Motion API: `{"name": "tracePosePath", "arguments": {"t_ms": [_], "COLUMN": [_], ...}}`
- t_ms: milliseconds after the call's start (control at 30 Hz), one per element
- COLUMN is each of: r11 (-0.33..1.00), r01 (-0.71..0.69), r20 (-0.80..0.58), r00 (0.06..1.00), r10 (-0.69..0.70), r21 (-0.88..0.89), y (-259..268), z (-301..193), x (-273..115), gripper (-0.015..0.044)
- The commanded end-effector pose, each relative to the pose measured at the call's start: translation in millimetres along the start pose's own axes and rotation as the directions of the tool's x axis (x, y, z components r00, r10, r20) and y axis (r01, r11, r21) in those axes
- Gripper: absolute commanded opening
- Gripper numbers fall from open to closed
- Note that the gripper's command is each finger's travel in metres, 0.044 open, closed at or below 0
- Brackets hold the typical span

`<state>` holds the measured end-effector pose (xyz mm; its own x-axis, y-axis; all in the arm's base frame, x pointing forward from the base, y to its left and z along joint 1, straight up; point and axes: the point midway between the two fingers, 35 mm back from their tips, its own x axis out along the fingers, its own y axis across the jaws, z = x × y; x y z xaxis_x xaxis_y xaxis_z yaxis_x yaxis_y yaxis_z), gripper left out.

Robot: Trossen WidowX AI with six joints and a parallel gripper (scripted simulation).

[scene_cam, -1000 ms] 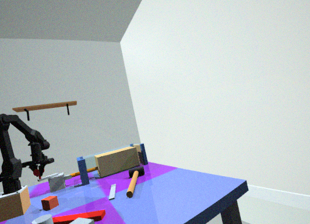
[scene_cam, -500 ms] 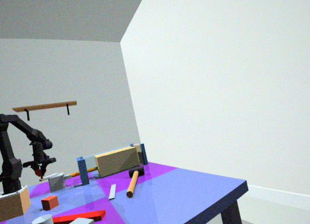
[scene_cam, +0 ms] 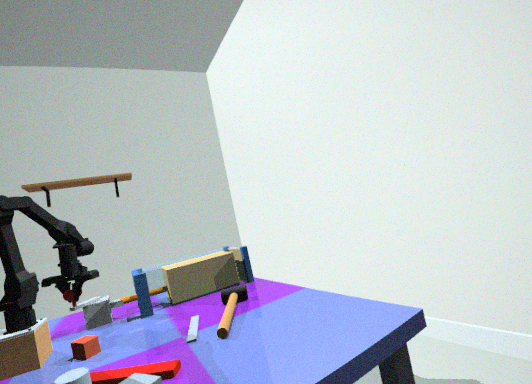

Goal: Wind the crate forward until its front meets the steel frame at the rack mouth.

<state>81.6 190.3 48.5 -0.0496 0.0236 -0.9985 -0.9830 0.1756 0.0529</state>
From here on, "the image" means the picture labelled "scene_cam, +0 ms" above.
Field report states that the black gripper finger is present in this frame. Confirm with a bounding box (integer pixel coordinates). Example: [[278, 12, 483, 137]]
[[71, 280, 87, 302], [55, 282, 71, 293]]

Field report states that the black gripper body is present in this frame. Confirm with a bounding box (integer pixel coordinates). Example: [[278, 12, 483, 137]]
[[41, 257, 99, 287]]

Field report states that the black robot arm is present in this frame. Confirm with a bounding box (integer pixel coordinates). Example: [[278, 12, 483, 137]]
[[0, 195, 94, 335]]

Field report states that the mallet with grey head and wooden handle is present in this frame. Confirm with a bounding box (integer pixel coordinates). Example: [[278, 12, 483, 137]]
[[217, 284, 248, 339]]

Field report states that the red flat bar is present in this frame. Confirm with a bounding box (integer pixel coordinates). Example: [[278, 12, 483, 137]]
[[90, 360, 181, 384]]

